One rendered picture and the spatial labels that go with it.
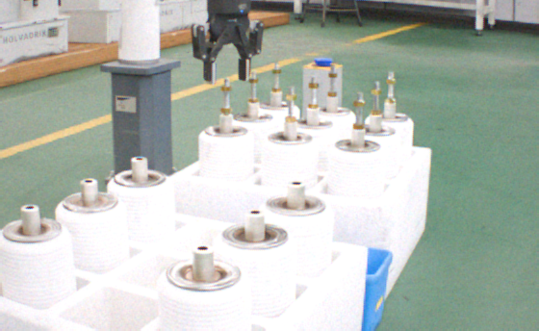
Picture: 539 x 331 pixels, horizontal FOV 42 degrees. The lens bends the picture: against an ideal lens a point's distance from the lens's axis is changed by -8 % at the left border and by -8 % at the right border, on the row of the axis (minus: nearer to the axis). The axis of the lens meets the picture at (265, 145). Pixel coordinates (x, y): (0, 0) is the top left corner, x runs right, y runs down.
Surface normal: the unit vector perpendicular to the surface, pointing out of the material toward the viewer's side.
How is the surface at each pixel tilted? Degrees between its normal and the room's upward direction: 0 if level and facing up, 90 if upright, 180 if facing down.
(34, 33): 90
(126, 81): 93
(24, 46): 90
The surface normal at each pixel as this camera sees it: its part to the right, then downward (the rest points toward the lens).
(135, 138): -0.45, 0.22
